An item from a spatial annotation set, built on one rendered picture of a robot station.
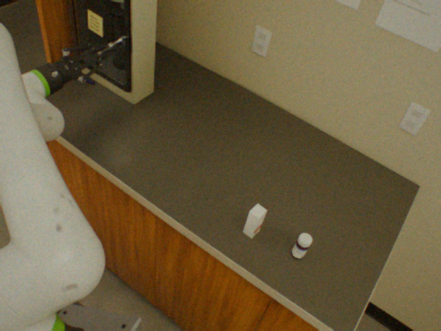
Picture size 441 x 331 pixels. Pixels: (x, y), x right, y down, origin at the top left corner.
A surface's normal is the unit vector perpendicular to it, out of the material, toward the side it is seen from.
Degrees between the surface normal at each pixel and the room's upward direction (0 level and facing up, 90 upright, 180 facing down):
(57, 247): 16
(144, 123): 0
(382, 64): 90
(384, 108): 90
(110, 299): 0
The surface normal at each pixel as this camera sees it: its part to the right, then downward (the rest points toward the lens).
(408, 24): -0.58, 0.54
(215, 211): 0.14, -0.68
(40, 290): 0.04, 0.34
